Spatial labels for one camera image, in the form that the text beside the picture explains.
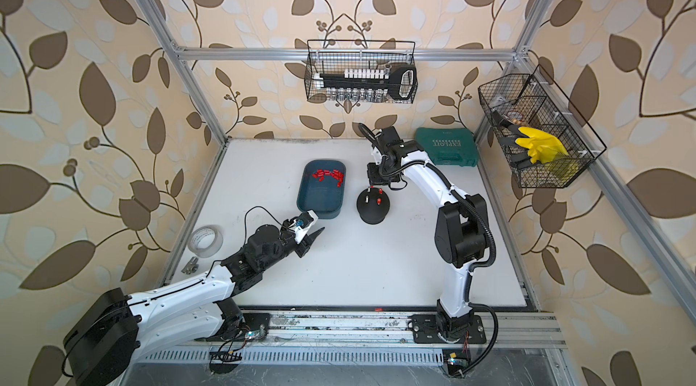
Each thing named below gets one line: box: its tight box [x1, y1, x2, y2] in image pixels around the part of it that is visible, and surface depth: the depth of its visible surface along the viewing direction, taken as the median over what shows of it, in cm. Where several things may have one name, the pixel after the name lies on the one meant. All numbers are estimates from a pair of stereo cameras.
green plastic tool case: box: [415, 127, 479, 167], surface depth 118 cm
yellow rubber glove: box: [514, 125, 570, 165], surface depth 68 cm
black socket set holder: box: [312, 63, 418, 102], surface depth 86 cm
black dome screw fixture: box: [356, 187, 391, 225], surface depth 95 cm
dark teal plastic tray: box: [296, 159, 348, 220], surface depth 108 cm
